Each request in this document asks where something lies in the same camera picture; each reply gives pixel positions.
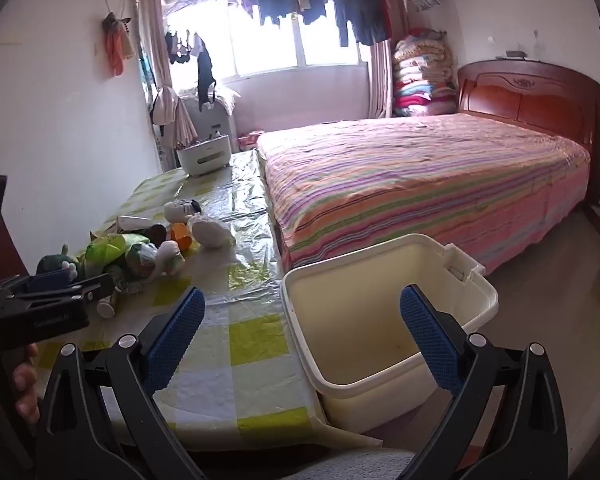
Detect bed with striped sheet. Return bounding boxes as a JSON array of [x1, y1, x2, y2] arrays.
[[256, 112, 592, 273]]

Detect white printed carton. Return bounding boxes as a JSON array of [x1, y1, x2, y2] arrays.
[[116, 215, 153, 233]]

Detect white storage box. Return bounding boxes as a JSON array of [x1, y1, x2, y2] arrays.
[[176, 132, 232, 177]]

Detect white washing machine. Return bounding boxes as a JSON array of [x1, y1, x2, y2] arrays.
[[180, 95, 238, 153]]

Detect pale pink hanging cloth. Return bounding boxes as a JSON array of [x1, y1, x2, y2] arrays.
[[150, 85, 198, 148]]

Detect pink curtain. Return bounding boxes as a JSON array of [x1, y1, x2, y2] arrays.
[[136, 0, 176, 171], [369, 40, 396, 120]]

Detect white plastic bin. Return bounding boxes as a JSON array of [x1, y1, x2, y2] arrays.
[[281, 233, 499, 433]]

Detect person's grey trousers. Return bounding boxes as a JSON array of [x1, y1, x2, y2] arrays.
[[275, 447, 421, 480]]

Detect checkered plastic tablecloth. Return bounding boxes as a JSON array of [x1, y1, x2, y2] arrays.
[[30, 149, 381, 453]]

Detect person's left hand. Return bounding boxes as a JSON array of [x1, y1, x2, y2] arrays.
[[12, 344, 42, 426]]

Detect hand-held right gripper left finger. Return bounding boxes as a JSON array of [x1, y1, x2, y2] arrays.
[[35, 286, 207, 480]]

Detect orange hanging cloth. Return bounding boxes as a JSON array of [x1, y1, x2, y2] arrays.
[[102, 12, 136, 78]]

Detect small hanging garments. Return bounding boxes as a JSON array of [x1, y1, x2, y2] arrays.
[[165, 30, 206, 66]]

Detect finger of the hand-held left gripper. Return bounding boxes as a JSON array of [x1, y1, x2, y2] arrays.
[[0, 274, 117, 313], [26, 269, 81, 294]]

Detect stack of folded quilts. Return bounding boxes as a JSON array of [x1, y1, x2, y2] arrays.
[[392, 30, 458, 118]]

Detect orange plastic cup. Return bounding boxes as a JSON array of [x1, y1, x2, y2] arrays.
[[169, 222, 193, 252]]

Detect white plastic bag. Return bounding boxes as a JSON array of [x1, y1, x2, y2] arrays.
[[150, 240, 186, 278]]

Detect red wooden headboard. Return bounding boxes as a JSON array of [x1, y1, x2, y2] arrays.
[[456, 60, 600, 211]]

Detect black hanging garment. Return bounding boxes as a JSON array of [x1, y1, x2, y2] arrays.
[[196, 45, 218, 111]]

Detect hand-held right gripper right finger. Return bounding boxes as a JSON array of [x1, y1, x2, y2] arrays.
[[399, 284, 568, 480]]

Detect white paper ball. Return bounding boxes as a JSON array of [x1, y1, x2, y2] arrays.
[[189, 214, 236, 249]]

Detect row of hanging dark clothes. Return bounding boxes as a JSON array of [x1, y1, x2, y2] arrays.
[[217, 0, 396, 46]]

